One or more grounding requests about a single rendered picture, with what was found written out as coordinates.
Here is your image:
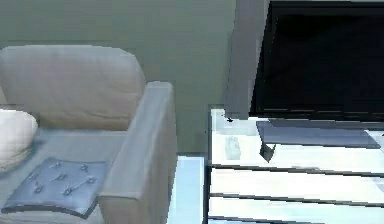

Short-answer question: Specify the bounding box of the blue tufted cushion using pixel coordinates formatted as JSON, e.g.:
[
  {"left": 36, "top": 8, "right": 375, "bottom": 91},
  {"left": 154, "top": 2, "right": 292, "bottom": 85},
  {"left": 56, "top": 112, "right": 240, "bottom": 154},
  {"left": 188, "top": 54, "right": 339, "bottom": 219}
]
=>
[{"left": 0, "top": 157, "right": 108, "bottom": 220}]

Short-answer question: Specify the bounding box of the white television stand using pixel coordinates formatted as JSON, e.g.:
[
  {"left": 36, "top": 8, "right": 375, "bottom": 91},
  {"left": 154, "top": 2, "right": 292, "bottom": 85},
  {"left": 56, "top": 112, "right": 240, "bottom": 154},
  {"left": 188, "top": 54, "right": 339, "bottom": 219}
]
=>
[{"left": 202, "top": 104, "right": 384, "bottom": 224}]

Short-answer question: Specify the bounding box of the white round pillow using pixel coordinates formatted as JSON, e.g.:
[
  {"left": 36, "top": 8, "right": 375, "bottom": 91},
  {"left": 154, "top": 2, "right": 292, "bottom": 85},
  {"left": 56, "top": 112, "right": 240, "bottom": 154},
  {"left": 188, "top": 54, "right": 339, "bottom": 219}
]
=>
[{"left": 0, "top": 109, "right": 39, "bottom": 169}]

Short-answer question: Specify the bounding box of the black television set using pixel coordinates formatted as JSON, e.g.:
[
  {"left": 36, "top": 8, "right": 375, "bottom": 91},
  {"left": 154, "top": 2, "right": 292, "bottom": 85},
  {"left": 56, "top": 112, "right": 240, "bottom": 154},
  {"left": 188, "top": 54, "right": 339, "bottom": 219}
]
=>
[{"left": 249, "top": 0, "right": 384, "bottom": 150}]

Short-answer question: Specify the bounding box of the beige armchair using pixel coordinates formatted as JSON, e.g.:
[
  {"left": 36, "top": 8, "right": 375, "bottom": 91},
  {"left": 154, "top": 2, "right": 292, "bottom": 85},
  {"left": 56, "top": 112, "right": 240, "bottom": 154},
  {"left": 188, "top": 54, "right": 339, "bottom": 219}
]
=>
[{"left": 0, "top": 44, "right": 178, "bottom": 224}]

